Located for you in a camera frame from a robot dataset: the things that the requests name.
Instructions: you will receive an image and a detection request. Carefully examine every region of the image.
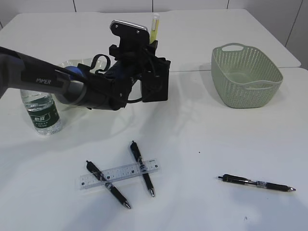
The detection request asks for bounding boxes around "black square pen holder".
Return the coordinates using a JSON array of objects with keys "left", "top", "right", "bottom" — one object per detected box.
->
[{"left": 141, "top": 57, "right": 171, "bottom": 103}]

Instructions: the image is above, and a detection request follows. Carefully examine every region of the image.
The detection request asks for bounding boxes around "green woven plastic basket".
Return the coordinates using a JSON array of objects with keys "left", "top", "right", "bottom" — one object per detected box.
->
[{"left": 211, "top": 43, "right": 283, "bottom": 109}]

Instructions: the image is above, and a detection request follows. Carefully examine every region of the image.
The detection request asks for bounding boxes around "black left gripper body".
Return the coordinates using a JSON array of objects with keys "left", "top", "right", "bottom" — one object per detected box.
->
[{"left": 105, "top": 42, "right": 159, "bottom": 81}]

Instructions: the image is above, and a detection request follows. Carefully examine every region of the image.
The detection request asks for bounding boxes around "yellow utility knife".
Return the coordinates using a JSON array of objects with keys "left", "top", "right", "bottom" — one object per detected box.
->
[{"left": 150, "top": 13, "right": 160, "bottom": 44}]

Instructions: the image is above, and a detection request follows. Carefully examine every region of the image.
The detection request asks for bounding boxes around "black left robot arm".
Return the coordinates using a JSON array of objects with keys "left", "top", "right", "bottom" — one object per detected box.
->
[{"left": 0, "top": 42, "right": 171, "bottom": 111}]

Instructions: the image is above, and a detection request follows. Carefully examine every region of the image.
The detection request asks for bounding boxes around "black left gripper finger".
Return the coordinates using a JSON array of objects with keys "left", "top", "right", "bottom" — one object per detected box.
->
[{"left": 147, "top": 40, "right": 158, "bottom": 56}]

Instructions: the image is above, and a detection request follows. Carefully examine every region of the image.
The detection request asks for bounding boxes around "green wavy glass plate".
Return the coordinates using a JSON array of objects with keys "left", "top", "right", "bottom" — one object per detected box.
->
[{"left": 57, "top": 57, "right": 116, "bottom": 114}]

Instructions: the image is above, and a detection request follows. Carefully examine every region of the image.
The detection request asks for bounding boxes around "black pen over ruler middle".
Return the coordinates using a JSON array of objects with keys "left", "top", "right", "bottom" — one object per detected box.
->
[{"left": 130, "top": 141, "right": 155, "bottom": 197}]

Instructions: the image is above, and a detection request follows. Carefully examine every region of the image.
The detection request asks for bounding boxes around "clear water bottle green label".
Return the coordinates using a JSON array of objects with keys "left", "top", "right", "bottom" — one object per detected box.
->
[{"left": 20, "top": 90, "right": 62, "bottom": 136}]

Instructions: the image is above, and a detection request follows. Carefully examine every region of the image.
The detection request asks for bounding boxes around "black pen right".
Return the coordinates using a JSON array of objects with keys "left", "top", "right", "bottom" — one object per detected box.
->
[{"left": 218, "top": 174, "right": 296, "bottom": 192}]

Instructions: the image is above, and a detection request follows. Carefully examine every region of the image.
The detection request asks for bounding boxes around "transparent plastic ruler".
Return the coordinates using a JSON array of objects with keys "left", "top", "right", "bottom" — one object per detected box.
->
[{"left": 79, "top": 159, "right": 160, "bottom": 190}]

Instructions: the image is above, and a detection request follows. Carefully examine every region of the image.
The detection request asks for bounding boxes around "black pen under ruler left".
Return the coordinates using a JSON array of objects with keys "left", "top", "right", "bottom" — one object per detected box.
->
[{"left": 86, "top": 160, "right": 131, "bottom": 209}]

